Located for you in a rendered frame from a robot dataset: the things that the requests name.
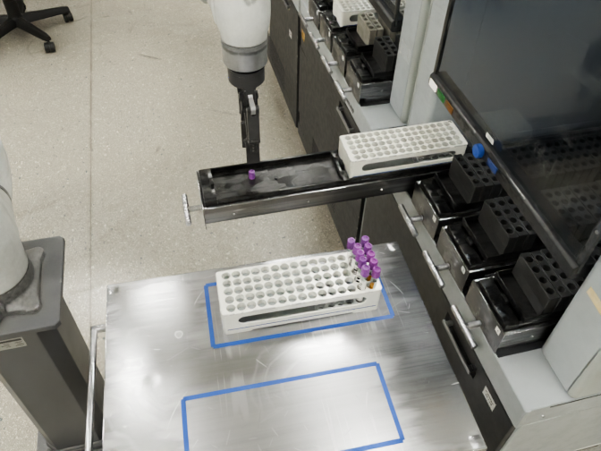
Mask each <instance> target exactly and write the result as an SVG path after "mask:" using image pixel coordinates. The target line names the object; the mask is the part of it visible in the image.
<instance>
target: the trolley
mask: <svg viewBox="0 0 601 451"><path fill-rule="evenodd" d="M372 251H374V252H375V254H376V255H375V258H376V259H377V260H378V263H377V265H378V266H379V267H380V268H381V273H380V277H379V281H380V284H381V286H382V290H381V294H380V298H379V303H378V307H377V309H376V310H372V311H362V312H357V313H352V312H350V313H344V314H339V315H334V316H328V317H323V318H317V319H308V320H303V321H297V322H292V323H286V324H281V325H275V326H270V327H264V328H255V329H252V330H251V331H246V332H241V333H235V334H230V335H226V334H225V333H224V331H223V325H222V319H221V312H220V305H219V299H218V292H217V286H216V272H219V271H225V270H230V269H237V268H247V267H254V266H259V265H266V264H272V263H277V262H284V261H289V260H301V259H306V258H313V257H318V256H325V255H331V254H336V253H343V252H347V249H345V250H339V251H328V252H321V253H316V254H310V255H303V256H298V257H291V258H285V259H279V260H268V261H262V262H256V263H250V264H244V265H238V266H231V267H226V268H214V269H209V270H202V271H196V272H190V273H184V274H178V275H172V276H166V277H155V278H149V279H142V280H137V281H131V282H124V283H119V284H112V285H107V288H106V323H105V324H101V325H96V326H92V327H90V344H89V380H88V399H87V418H86V436H85V451H93V435H94V412H95V389H96V366H97V333H102V332H106V353H105V386H104V419H103V451H486V450H487V445H486V443H485V441H484V439H483V437H482V435H481V432H480V430H479V428H478V425H477V423H476V421H475V418H474V416H473V414H472V412H471V409H470V407H469V404H468V402H467V400H466V398H465V395H464V394H463V392H462V389H461V386H460V383H459V381H458V379H457V378H456V375H455V373H454V371H453V367H452V365H451V363H450V361H449V359H448V357H447V354H446V352H445V350H444V347H443V345H442V343H441V340H440V338H439V336H438V334H437V332H436V329H435V326H434V324H433V322H432V320H431V318H430V316H429V314H428V311H427V308H426V305H425V303H424V302H423V300H422V297H421V295H420V293H419V289H418V288H417V286H416V283H415V281H414V279H413V276H412V274H411V272H410V269H409V267H408V265H407V262H406V260H405V258H404V257H403V254H402V251H401V248H400V246H399V244H398V242H392V243H381V244H375V245H372Z"/></svg>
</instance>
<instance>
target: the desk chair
mask: <svg viewBox="0 0 601 451"><path fill-rule="evenodd" d="M3 3H4V8H5V10H6V12H7V14H0V38H1V37H3V36H4V35H6V34H7V33H9V32H10V31H12V30H14V29H15V28H19V29H21V30H24V31H26V32H28V33H29V34H31V35H33V36H35V37H37V38H40V39H42V40H44V41H46V42H44V48H45V51H46V53H50V51H51V52H52V53H53V52H55V44H54V42H50V41H49V40H51V38H50V36H49V35H48V34H47V33H45V32H44V31H43V30H41V29H40V28H38V27H37V26H35V25H34V24H32V23H31V22H32V21H38V20H42V19H45V18H49V17H53V16H56V15H60V14H62V15H63V18H64V21H65V22H69V21H73V17H72V13H71V12H70V9H69V7H68V6H60V7H55V8H49V9H44V10H37V11H32V12H26V13H25V10H26V5H25V3H24V2H23V0H3Z"/></svg>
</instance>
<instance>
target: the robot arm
mask: <svg viewBox="0 0 601 451"><path fill-rule="evenodd" d="M200 1H201V2H203V3H204V4H209V6H210V9H211V11H212V14H213V18H214V21H215V23H216V25H217V27H218V29H219V31H220V35H221V45H222V52H223V61H224V65H225V66H226V67H227V72H228V81H229V82H230V83H231V84H232V85H233V86H234V87H236V88H237V92H238V100H239V113H240V115H241V143H242V147H243V148H246V158H247V164H251V163H257V162H260V155H259V143H260V131H259V105H258V90H256V87H258V86H260V85H261V84H262V83H263V82H264V80H265V65H266V64H267V61H268V60H267V42H268V39H267V31H268V27H269V24H270V16H271V0H200ZM12 200H13V181H12V173H11V167H10V163H9V159H8V156H7V153H6V151H5V149H4V145H3V143H2V141H1V138H0V323H1V320H2V318H3V317H8V316H12V315H18V314H35V313H37V312H39V311H40V310H41V308H42V305H41V302H40V300H39V290H40V278H41V268H42V262H43V259H44V258H45V256H46V253H45V251H44V249H43V248H41V247H35V248H32V249H29V250H26V251H25V250H24V248H23V245H22V243H21V239H20V237H19V235H20V234H19V230H18V226H17V224H16V220H15V216H14V213H13V205H12Z"/></svg>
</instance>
